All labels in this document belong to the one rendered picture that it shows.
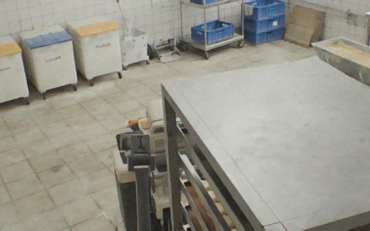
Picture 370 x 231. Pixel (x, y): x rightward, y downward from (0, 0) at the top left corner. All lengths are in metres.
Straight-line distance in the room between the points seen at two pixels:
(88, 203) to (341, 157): 3.10
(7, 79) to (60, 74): 0.66
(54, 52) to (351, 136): 4.92
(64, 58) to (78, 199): 2.33
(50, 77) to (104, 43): 0.81
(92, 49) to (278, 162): 5.07
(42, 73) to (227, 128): 4.82
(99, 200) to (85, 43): 2.52
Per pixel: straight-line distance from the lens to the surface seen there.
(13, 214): 3.90
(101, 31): 5.78
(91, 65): 5.87
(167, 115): 1.21
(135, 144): 1.83
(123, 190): 2.78
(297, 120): 1.00
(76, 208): 3.79
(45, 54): 5.61
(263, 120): 1.00
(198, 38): 6.78
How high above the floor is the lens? 2.28
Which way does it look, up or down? 28 degrees down
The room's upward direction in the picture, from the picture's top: 3 degrees counter-clockwise
